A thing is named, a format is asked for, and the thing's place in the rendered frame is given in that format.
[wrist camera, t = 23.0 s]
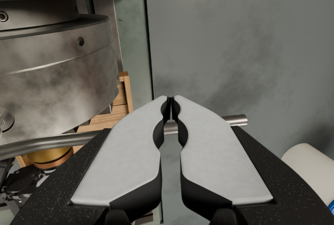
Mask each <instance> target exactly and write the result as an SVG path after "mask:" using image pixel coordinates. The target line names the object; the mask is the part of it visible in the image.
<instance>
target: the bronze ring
mask: <svg viewBox="0 0 334 225"><path fill-rule="evenodd" d="M73 154H74V149H73V147H66V148H58V149H49V150H40V151H35V152H31V153H28V154H27V157H28V159H29V160H30V161H32V162H33V164H34V166H35V167H36V168H37V169H38V170H41V171H50V170H55V169H57V168H58V167H59V166H60V165H61V164H63V163H64V162H65V161H66V160H67V159H68V158H69V157H71V156H72V155H73Z"/></svg>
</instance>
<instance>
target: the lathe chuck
mask: <svg viewBox="0 0 334 225"><path fill-rule="evenodd" d="M119 84H120V79H119V73H118V66H117V60H116V54H115V47H114V41H113V40H112V41H111V42H110V43H109V44H108V45H106V46H105V47H103V48H101V49H99V50H96V51H94V52H91V53H89V54H86V55H83V56H80V57H77V58H73V59H70V60H67V61H63V62H59V63H55V64H51V65H47V66H43V67H39V68H34V69H29V70H25V71H20V72H15V73H9V74H4V75H0V106H2V107H5V108H7V109H8V110H10V111H11V112H12V113H13V115H14V118H15V121H14V123H13V125H12V126H11V127H10V128H9V129H7V130H5V131H2V136H1V138H0V146H1V145H5V144H9V143H13V142H18V141H21V140H26V139H30V138H35V137H41V136H50V135H59V134H63V133H65V132H68V131H70V130H72V129H74V128H76V127H78V126H80V125H81V124H83V123H85V122H87V121H88V120H90V119H92V118H93V117H95V116H96V115H98V114H99V113H100V112H102V111H103V110H104V109H105V108H107V107H108V106H109V105H110V104H111V103H112V102H113V100H114V99H115V98H116V97H117V95H118V93H119V88H118V87H117V86H118V85H119Z"/></svg>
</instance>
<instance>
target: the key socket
mask: <svg viewBox="0 0 334 225"><path fill-rule="evenodd" d="M0 112H1V115H2V117H3V119H4V121H5V123H3V124H2V125H1V127H0V128H1V130H2V131H5V130H7V129H9V128H10V127H11V126H12V125H13V123H14V121H15V118H14V115H13V113H12V112H11V111H10V110H8V109H7V108H5V107H2V106H0Z"/></svg>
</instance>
